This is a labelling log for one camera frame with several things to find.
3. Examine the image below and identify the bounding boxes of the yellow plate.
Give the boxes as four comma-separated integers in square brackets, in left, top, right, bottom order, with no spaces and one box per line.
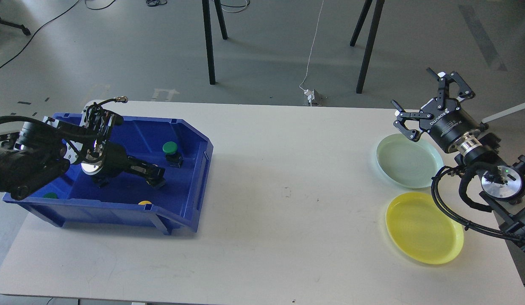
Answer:
[386,192,464,265]

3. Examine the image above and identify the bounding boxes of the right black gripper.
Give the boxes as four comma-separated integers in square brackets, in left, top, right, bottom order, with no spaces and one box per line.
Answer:
[391,67,488,154]

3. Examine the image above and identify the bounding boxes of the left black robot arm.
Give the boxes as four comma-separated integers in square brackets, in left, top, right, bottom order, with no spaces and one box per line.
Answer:
[0,96,165,200]

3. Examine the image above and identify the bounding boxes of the black tripod legs left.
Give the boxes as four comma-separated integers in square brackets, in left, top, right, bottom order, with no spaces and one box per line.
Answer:
[202,0,228,85]

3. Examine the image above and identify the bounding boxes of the black tripod legs right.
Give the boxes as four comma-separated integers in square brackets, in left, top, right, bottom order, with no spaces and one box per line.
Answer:
[350,0,386,94]

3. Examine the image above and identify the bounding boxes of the black floor cable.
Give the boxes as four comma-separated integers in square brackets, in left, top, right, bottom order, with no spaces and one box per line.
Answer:
[0,0,117,76]

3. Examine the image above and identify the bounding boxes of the green button bin corner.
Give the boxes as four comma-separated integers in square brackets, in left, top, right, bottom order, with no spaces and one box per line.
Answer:
[43,192,58,199]

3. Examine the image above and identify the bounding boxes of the white floor cable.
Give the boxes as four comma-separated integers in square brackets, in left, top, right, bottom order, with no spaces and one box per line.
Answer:
[299,0,326,91]

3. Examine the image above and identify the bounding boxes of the light green plate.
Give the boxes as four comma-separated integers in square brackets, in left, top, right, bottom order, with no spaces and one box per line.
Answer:
[375,134,444,189]

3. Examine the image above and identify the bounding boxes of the black tripod legs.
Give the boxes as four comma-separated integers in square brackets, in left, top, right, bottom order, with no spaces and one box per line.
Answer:
[202,0,228,85]
[350,0,386,94]

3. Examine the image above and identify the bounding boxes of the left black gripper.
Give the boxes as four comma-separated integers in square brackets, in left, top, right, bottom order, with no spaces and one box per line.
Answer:
[81,142,166,189]

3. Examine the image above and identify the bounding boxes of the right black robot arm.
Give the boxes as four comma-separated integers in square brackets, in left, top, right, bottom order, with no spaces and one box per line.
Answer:
[391,68,525,253]

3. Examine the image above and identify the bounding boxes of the black stand leg corner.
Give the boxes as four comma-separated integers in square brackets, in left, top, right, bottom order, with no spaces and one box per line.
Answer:
[0,16,31,36]

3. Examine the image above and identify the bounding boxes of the white office chair base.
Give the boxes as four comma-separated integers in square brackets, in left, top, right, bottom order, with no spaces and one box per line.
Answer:
[481,103,525,123]

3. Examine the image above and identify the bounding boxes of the green push button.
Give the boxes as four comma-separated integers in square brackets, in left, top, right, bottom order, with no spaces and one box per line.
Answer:
[162,141,183,168]

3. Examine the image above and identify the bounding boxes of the blue plastic bin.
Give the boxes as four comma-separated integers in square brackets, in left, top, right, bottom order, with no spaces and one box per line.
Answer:
[2,116,213,234]

